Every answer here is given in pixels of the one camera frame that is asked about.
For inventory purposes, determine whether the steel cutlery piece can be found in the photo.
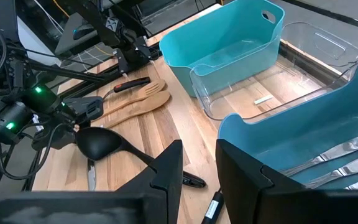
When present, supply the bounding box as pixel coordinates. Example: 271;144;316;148
306;152;358;189
280;133;358;177

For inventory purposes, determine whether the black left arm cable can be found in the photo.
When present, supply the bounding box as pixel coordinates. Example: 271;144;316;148
0;123;63;182

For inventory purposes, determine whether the light wooden slotted spoon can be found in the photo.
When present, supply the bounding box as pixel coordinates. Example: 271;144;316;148
99;78;167;121

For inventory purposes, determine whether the teal plastic bin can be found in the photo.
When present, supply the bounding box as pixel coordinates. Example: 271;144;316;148
159;0;285;98

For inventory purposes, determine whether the black plastic ladle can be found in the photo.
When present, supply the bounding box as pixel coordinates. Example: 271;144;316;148
75;126;207;189

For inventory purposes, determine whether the blue plastic bin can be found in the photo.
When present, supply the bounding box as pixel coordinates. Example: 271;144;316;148
218;54;358;191

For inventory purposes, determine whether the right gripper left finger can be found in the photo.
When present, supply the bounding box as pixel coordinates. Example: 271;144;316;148
116;139;185;224

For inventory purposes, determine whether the grey side table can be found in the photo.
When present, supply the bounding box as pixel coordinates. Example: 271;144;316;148
54;12;119;68

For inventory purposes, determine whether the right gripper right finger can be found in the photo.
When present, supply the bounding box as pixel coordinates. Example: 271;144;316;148
215;139;306;224

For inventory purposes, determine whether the black computer mouse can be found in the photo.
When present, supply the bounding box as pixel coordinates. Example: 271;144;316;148
72;24;96;40

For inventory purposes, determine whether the slotted spatula red-black handle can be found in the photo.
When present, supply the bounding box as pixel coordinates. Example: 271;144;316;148
63;76;152;123

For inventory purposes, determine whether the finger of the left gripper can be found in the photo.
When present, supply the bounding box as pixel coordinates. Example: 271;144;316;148
31;123;76;151
53;102;77;126

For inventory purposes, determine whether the clear plastic bin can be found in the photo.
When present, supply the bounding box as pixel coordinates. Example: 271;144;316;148
190;21;358;121

